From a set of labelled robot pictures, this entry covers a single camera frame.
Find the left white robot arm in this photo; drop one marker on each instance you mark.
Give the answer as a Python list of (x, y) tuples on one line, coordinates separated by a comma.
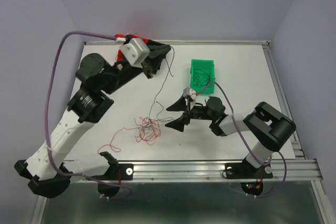
[(48, 174)]

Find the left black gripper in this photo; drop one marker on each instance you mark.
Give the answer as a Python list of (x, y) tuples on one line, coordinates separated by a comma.
[(147, 59)]

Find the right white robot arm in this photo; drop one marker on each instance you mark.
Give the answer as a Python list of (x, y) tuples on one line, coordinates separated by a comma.
[(271, 128)]

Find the aluminium front rail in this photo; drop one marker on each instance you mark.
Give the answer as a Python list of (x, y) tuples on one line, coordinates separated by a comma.
[(203, 171)]

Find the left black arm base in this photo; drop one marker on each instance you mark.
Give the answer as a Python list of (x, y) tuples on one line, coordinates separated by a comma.
[(106, 167)]

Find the green plastic bin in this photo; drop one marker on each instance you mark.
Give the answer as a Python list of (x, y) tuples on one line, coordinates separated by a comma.
[(202, 73)]

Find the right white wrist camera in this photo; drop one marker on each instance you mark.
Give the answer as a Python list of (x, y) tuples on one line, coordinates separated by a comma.
[(190, 95)]

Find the black plastic bin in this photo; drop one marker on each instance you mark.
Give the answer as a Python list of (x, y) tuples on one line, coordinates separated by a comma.
[(150, 68)]

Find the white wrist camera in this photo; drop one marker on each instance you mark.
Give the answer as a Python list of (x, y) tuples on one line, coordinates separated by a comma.
[(190, 95), (135, 52)]

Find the red plastic bin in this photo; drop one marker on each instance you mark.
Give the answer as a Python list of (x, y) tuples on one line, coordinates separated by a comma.
[(122, 39)]

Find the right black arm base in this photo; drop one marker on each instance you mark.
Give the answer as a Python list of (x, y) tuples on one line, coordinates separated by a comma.
[(245, 171)]

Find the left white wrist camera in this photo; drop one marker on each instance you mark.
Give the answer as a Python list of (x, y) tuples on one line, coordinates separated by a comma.
[(135, 52)]

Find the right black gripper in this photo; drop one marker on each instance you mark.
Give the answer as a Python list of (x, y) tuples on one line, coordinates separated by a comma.
[(178, 123)]

